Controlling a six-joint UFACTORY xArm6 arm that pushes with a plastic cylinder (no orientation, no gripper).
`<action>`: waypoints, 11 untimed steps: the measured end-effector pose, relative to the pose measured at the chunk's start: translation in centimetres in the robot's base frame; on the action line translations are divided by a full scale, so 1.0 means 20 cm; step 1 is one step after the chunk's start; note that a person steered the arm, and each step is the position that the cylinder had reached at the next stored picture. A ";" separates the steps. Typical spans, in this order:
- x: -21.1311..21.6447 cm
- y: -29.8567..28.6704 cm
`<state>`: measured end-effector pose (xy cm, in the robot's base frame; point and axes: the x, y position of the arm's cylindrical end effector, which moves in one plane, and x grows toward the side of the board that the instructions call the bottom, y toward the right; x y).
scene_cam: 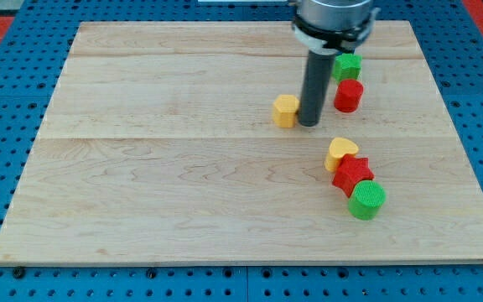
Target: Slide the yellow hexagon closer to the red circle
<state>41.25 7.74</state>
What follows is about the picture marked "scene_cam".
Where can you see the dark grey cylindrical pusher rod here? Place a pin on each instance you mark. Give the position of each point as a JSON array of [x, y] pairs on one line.
[[317, 73]]

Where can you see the yellow hexagon block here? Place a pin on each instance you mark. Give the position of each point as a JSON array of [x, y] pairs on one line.
[[285, 108]]

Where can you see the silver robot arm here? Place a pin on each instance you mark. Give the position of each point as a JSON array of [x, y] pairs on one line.
[[327, 28]]

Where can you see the green star block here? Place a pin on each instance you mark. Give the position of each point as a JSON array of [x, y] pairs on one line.
[[346, 66]]

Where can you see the red cylinder block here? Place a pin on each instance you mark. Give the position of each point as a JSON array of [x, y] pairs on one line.
[[348, 95]]

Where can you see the yellow heart block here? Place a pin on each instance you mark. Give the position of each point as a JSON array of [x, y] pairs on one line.
[[338, 148]]

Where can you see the red star block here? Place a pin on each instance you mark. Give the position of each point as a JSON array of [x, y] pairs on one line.
[[350, 172]]

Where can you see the green cylinder block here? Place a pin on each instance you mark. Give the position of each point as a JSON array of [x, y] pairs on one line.
[[366, 200]]

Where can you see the light wooden board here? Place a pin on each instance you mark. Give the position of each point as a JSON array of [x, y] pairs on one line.
[[158, 149]]

